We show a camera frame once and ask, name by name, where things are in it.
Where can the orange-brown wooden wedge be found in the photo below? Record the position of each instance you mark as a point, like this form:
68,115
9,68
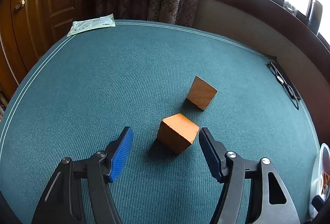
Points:
325,182

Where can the dark thermos bottle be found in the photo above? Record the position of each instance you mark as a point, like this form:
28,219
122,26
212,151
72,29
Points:
315,16

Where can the green mat table cover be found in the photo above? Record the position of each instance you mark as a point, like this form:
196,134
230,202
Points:
81,94

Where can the brass door knob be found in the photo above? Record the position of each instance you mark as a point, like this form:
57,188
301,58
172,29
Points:
20,5

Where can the brown wooden wedge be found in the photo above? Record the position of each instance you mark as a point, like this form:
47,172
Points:
201,93

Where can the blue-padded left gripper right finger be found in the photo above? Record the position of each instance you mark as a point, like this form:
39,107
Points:
270,201

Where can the brown wooden door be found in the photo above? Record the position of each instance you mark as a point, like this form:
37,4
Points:
26,35

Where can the orange wooden block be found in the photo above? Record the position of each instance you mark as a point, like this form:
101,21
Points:
177,132

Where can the black eyeglasses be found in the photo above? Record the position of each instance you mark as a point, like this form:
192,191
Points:
285,82

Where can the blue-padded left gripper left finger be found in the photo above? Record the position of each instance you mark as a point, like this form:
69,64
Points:
62,201

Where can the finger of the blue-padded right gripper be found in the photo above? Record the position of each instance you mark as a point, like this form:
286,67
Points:
318,202

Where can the clear glass bowl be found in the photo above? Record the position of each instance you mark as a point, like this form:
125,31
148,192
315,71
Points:
321,164

